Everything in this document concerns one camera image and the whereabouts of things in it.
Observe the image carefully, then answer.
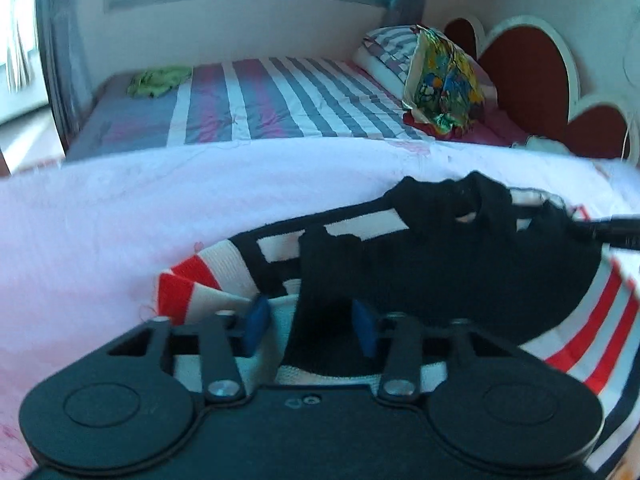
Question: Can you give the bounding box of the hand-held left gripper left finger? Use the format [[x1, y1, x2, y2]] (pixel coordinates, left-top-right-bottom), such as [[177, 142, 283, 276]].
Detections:
[[107, 296, 273, 403]]

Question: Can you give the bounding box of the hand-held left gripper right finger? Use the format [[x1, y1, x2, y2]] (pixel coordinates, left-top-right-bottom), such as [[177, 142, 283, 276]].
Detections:
[[352, 300, 521, 403]]

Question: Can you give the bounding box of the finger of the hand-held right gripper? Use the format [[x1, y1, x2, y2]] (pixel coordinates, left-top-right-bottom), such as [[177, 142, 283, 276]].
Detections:
[[566, 214, 640, 252]]

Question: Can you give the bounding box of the striped knit sweater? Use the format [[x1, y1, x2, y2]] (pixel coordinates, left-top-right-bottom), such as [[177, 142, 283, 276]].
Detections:
[[155, 171, 640, 476]]

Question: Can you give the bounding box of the white crumpled cloth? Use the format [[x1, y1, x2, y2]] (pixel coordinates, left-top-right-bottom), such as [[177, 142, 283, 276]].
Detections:
[[511, 135, 573, 155]]

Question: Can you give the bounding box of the pink floral bed sheet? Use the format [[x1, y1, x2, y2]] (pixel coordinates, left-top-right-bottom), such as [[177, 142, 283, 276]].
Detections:
[[0, 136, 640, 480]]

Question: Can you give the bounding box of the red and white headboard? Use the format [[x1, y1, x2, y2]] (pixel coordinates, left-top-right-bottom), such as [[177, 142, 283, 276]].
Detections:
[[442, 14, 640, 167]]

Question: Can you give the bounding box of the striped bed sheet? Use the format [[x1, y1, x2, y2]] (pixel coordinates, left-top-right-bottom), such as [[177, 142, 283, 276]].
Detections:
[[64, 56, 437, 162]]

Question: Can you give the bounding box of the colourful cartoon pillow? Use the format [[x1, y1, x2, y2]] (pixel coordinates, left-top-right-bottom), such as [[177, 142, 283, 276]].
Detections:
[[402, 24, 489, 137]]

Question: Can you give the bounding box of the green crumpled cloth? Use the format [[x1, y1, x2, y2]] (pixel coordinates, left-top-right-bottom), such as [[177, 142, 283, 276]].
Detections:
[[127, 65, 194, 99]]

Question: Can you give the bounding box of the striped pillow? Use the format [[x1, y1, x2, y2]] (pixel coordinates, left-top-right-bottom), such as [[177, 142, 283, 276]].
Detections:
[[352, 25, 443, 93]]

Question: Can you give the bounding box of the white sheer curtain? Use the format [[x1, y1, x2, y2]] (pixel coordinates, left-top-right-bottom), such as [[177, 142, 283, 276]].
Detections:
[[0, 0, 37, 95]]

